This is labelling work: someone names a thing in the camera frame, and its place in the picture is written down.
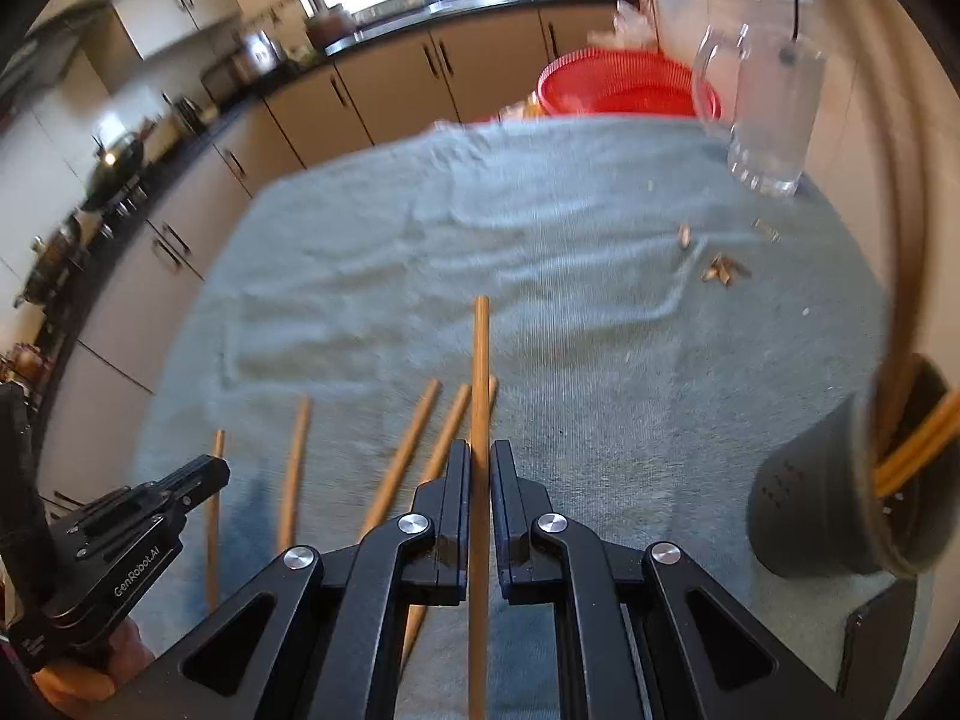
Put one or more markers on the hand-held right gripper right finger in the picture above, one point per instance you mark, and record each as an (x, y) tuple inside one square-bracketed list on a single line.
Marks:
[(506, 517)]

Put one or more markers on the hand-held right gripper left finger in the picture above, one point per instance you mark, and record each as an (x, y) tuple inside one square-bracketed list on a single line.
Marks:
[(454, 510)]

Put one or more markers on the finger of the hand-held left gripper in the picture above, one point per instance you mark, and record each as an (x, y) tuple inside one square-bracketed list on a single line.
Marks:
[(172, 491), (26, 480)]

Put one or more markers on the bunch of wooden chopsticks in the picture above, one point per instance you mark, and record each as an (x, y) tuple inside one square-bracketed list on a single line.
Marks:
[(294, 465)]

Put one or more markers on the long wooden chopstick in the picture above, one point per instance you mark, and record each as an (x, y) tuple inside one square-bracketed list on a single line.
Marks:
[(480, 360)]

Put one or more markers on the black perforated utensil holder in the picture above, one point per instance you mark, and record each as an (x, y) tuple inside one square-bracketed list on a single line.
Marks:
[(810, 510)]

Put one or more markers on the person's left hand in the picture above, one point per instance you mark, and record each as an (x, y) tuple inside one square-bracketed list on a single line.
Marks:
[(82, 686)]

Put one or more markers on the steel cooking pot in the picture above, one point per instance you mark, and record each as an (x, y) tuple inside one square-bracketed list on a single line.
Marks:
[(49, 262)]

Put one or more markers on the grey-blue table cloth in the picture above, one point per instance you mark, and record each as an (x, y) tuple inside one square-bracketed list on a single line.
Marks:
[(525, 240)]

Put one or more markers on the black wok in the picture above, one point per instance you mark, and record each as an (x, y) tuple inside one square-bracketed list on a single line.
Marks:
[(112, 165)]

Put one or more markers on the small bunch of keys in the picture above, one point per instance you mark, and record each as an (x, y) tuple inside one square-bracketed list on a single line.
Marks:
[(724, 270)]

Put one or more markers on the steel kettle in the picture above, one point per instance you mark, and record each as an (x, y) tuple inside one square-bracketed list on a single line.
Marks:
[(196, 116)]

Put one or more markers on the black smartphone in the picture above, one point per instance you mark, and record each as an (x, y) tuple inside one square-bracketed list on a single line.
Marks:
[(881, 652)]

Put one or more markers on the beige base cabinets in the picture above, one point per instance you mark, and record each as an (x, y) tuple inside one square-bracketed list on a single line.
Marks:
[(390, 90)]

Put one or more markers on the red plastic basket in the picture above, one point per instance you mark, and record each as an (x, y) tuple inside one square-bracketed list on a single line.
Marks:
[(622, 86)]

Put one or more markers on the clear glass pitcher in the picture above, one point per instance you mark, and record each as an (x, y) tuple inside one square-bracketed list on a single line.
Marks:
[(772, 112)]

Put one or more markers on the brown clay pot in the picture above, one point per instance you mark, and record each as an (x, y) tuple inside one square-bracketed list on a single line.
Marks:
[(328, 28)]

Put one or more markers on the beige upper cabinets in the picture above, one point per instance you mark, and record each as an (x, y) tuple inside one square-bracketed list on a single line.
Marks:
[(172, 0)]

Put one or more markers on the black kitchen countertop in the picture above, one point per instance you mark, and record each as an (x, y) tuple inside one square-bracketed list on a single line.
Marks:
[(431, 11)]

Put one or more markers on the crumpled clear plastic bag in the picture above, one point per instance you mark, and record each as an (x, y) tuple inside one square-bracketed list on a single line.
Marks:
[(622, 22)]

